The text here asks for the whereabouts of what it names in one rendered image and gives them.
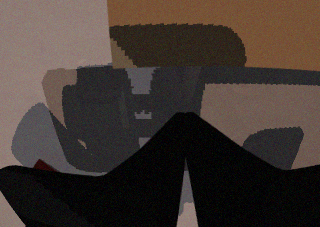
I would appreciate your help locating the dark red square block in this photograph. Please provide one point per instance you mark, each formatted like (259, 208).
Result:
(40, 165)

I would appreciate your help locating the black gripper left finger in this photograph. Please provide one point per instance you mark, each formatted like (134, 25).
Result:
(144, 191)

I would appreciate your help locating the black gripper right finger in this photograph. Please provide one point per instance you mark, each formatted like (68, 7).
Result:
(233, 188)

